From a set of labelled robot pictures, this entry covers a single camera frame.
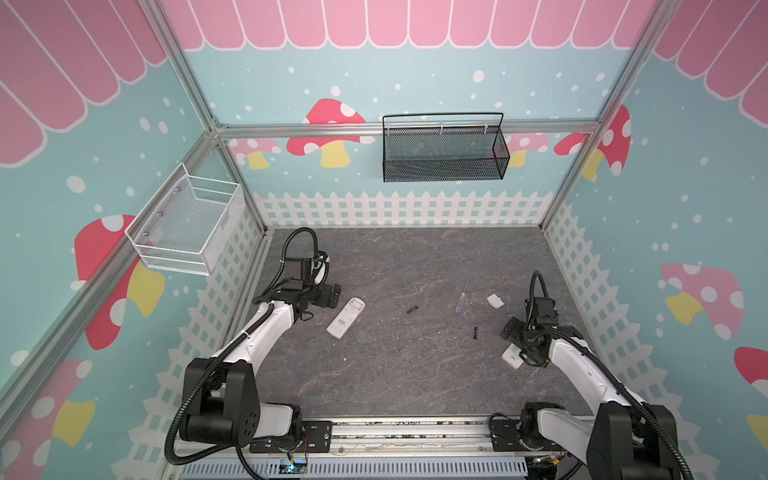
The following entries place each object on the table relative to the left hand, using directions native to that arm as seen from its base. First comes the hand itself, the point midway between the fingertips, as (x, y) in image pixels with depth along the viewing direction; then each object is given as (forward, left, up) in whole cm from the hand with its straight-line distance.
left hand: (323, 291), depth 89 cm
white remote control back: (-4, -6, -10) cm, 12 cm away
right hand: (-10, -58, -7) cm, 59 cm away
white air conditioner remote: (-15, -56, -10) cm, 59 cm away
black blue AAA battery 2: (-8, -47, -10) cm, 48 cm away
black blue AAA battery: (0, -27, -10) cm, 29 cm away
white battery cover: (+4, -55, -11) cm, 57 cm away
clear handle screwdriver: (+4, -44, -10) cm, 45 cm away
